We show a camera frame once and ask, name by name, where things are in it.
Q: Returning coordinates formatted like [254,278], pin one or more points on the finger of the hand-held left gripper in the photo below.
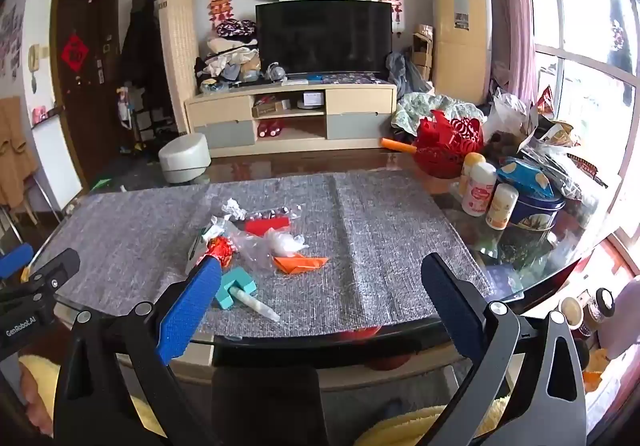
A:
[15,260]
[55,266]

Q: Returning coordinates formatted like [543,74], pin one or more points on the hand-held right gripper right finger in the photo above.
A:
[450,311]

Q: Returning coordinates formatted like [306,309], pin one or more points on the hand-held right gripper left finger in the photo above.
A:
[190,311]

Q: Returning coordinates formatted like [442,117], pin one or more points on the blue capped white tube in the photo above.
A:
[234,287]

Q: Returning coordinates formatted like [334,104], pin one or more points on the red foil candy wrapper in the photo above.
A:
[218,248]

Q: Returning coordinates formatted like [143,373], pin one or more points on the silver white wrapper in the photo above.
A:
[215,226]

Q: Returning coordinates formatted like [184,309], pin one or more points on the white foil packet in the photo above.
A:
[231,208]

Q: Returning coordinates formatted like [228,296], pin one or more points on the red cardboard box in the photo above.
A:
[267,226]

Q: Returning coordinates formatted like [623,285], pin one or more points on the clear plastic bag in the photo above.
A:
[285,243]

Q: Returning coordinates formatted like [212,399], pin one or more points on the orange paper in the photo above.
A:
[300,264]

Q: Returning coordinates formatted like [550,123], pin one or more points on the silver blister pack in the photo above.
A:
[272,214]

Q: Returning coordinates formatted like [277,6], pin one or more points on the grey woven table mat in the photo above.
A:
[375,251]

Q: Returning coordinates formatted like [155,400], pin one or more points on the white bottle yellow label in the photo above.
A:
[501,206]

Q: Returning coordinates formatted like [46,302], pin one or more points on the white lidded jar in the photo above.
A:
[571,313]

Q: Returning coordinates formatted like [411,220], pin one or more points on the white bottle pink label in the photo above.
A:
[478,191]

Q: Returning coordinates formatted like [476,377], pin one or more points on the blue round tin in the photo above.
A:
[532,218]

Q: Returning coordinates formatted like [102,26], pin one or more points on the yellow capped white bottle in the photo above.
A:
[470,163]

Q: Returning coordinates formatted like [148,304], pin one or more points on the dark lidded jar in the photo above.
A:
[600,305]

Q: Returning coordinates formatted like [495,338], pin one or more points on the blue snack bag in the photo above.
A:
[525,178]

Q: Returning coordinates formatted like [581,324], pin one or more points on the white round stool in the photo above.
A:
[185,158]

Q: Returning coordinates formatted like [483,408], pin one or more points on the red plastic basket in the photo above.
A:
[445,145]

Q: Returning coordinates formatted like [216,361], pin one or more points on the brown wooden door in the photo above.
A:
[85,100]

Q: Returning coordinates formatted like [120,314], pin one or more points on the black storage rack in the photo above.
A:
[150,123]

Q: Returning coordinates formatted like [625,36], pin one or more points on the orange plastic stick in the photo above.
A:
[397,144]

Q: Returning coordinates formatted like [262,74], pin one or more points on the pile of plastic bags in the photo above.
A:
[550,140]

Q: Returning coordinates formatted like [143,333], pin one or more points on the red patterned item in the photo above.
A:
[270,128]

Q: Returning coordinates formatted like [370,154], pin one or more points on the floral cloth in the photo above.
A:
[425,106]

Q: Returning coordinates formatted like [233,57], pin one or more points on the beige television cabinet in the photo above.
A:
[225,105]

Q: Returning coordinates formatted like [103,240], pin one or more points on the red diamond paper decoration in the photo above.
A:
[76,52]

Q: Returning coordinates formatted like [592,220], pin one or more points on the small cardboard box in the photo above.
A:
[267,109]

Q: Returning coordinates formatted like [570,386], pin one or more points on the dark hanging coat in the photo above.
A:
[140,55]

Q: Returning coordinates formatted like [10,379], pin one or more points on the grey blue cloth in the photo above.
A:
[405,73]

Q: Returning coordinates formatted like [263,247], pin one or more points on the beige woven folding screen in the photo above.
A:
[177,50]

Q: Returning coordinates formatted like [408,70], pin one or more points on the pile of clothes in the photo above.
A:
[230,58]

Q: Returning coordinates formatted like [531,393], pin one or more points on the beige standing air conditioner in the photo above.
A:
[460,50]

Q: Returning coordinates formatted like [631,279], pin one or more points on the stacked cardboard boxes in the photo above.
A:
[422,50]

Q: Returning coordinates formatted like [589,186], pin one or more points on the pink curtain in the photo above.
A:
[510,15]

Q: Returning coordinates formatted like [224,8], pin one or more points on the black television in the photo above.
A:
[322,35]

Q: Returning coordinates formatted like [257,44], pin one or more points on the window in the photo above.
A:
[585,25]

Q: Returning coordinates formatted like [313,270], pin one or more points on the wall intercom phone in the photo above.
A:
[34,57]

